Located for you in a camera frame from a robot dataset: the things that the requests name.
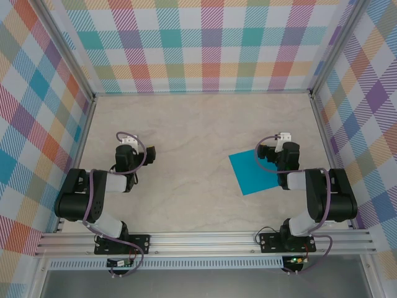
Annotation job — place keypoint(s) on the aluminium frame cross bar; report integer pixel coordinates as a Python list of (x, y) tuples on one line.
[(201, 92)]

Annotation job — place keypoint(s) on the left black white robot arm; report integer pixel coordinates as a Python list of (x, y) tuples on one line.
[(74, 201)]

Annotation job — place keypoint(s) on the blue square paper sheet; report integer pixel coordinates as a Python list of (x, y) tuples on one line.
[(248, 174)]

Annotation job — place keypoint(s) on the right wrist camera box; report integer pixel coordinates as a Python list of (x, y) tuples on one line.
[(284, 136)]

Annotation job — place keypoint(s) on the aluminium frame post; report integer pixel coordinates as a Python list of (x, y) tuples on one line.
[(336, 46), (66, 49)]

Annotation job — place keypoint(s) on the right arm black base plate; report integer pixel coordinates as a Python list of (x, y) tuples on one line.
[(268, 243)]

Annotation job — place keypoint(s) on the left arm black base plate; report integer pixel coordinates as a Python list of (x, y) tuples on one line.
[(142, 243)]

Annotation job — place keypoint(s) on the aluminium side rail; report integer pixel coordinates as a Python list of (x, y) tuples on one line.
[(76, 164), (332, 161)]

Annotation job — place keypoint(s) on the aluminium mounting rail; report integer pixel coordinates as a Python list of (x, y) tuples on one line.
[(201, 243)]

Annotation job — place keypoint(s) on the grey metal panel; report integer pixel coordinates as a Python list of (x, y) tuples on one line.
[(201, 284)]

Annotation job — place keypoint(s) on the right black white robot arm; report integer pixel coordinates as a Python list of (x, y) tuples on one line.
[(339, 201)]

